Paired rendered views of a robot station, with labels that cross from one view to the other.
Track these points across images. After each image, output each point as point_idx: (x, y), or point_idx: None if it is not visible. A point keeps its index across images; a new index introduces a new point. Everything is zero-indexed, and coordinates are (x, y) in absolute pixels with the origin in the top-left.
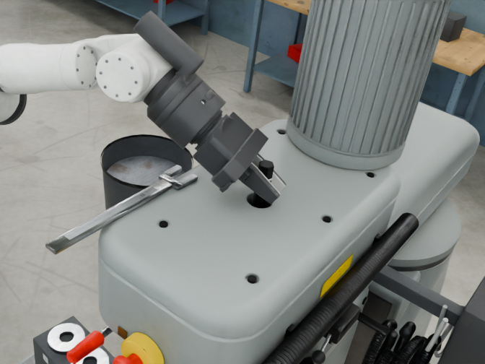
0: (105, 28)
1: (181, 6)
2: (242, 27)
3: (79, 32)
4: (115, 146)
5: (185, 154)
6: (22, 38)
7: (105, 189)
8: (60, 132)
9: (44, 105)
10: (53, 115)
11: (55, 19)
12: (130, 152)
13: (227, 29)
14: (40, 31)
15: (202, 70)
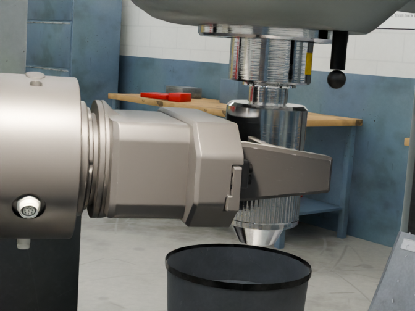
0: (210, 227)
1: (311, 201)
2: (395, 224)
3: (177, 229)
4: (191, 255)
5: (299, 269)
6: (105, 230)
7: (168, 306)
8: (128, 309)
9: (114, 284)
10: (122, 294)
11: (149, 218)
12: (215, 273)
13: (374, 229)
14: (128, 226)
15: (338, 266)
